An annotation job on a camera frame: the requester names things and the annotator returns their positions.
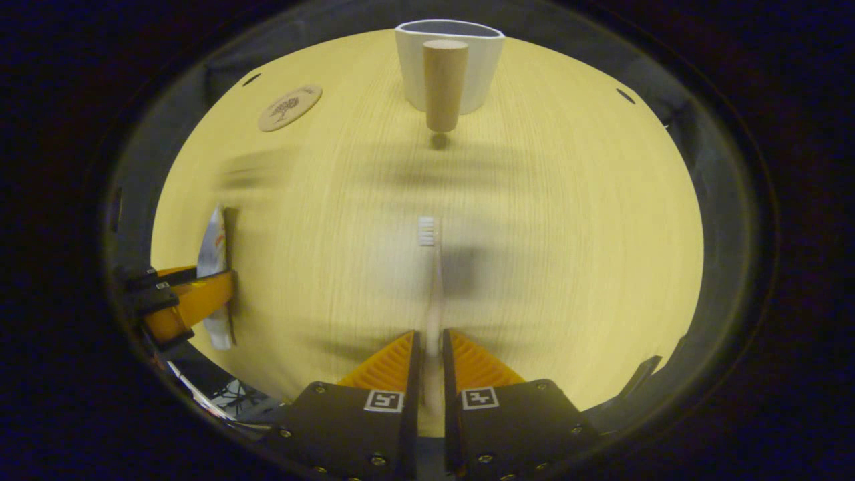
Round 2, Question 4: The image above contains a wooden toothbrush with white bristles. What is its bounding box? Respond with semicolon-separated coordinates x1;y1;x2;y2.
417;216;447;410

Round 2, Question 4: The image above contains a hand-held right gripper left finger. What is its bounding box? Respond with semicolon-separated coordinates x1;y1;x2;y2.
267;331;423;481

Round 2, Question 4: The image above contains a black backdrop cloth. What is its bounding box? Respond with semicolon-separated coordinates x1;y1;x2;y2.
100;0;776;402

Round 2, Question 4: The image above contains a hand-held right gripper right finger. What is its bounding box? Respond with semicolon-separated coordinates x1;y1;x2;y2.
442;329;599;481

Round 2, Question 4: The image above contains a white toothpaste tube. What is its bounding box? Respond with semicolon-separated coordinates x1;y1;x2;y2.
197;204;236;351

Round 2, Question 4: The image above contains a white cup with wooden handle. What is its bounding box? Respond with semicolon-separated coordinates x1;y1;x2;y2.
394;19;506;133

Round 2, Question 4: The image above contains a round wooden coaster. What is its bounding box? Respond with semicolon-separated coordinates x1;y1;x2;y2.
258;84;323;132

